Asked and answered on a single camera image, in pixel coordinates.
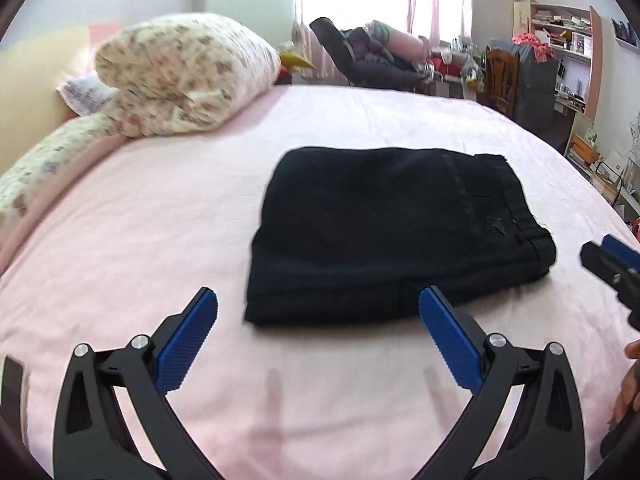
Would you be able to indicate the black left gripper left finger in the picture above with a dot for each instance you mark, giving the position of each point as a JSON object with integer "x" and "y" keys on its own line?
{"x": 114, "y": 420}

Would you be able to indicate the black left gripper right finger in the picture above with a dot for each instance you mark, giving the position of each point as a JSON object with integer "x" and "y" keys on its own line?
{"x": 523, "y": 420}

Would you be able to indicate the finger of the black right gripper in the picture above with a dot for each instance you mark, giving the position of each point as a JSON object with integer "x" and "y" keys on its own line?
{"x": 628, "y": 256}
{"x": 613, "y": 272}

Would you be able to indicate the black pants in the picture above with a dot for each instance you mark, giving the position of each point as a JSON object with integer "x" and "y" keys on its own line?
{"x": 354, "y": 236}

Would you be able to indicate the right hand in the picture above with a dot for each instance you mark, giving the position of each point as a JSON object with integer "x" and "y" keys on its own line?
{"x": 628, "y": 397}

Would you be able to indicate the dark grey desk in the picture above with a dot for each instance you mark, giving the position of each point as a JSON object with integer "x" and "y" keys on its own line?
{"x": 535, "y": 106}

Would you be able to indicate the pink bed sheet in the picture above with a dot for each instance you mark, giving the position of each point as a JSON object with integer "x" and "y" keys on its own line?
{"x": 141, "y": 233}

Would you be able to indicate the brown wooden chair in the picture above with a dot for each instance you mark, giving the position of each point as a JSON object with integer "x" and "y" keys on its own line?
{"x": 502, "y": 71}

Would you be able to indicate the pink bookshelf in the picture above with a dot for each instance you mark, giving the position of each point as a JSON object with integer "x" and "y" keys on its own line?
{"x": 576, "y": 39}

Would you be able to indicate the floral pillow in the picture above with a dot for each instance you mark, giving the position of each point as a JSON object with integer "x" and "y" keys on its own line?
{"x": 26, "y": 179}

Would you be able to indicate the black reclining chair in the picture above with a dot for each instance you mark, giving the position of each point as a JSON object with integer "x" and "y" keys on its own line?
{"x": 365, "y": 63}

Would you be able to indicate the purple patterned pillow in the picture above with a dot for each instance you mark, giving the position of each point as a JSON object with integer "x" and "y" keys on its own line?
{"x": 85, "y": 95}

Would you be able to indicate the floral folded quilt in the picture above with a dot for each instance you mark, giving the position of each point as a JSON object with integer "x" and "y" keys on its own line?
{"x": 183, "y": 73}

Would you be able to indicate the beige headboard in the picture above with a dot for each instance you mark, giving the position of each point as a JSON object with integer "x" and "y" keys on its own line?
{"x": 31, "y": 72}

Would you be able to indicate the yellow plush toy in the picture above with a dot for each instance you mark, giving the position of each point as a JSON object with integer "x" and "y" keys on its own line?
{"x": 291, "y": 62}

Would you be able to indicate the wall shelf with books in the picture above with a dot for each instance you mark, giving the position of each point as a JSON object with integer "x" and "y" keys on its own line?
{"x": 626, "y": 36}

